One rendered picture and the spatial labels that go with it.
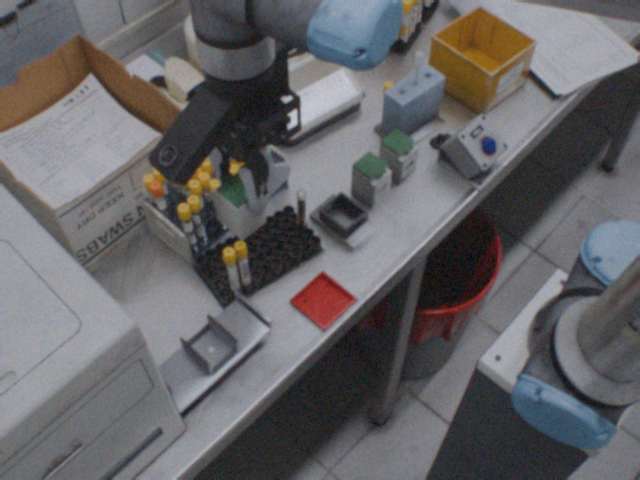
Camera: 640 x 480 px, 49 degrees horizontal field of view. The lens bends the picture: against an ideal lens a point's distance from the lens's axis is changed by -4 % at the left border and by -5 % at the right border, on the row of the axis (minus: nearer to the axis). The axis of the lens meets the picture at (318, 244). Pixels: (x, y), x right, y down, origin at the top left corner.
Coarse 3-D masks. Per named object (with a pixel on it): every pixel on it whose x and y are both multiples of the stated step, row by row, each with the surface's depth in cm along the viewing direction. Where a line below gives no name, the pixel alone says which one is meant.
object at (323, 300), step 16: (320, 272) 105; (304, 288) 104; (320, 288) 104; (336, 288) 104; (304, 304) 103; (320, 304) 103; (336, 304) 103; (352, 304) 103; (320, 320) 101; (336, 320) 101
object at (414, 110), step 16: (432, 80) 114; (384, 96) 114; (400, 96) 112; (416, 96) 113; (432, 96) 116; (384, 112) 116; (400, 112) 113; (416, 112) 116; (432, 112) 120; (384, 128) 119; (400, 128) 116; (416, 128) 120; (432, 128) 121
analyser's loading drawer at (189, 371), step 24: (240, 312) 98; (264, 312) 95; (192, 336) 94; (216, 336) 96; (240, 336) 96; (264, 336) 96; (168, 360) 94; (192, 360) 94; (216, 360) 94; (168, 384) 92; (192, 384) 92
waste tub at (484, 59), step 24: (456, 24) 124; (480, 24) 128; (504, 24) 124; (432, 48) 123; (456, 48) 129; (480, 48) 132; (504, 48) 127; (528, 48) 119; (456, 72) 122; (480, 72) 117; (504, 72) 118; (456, 96) 125; (480, 96) 120; (504, 96) 125
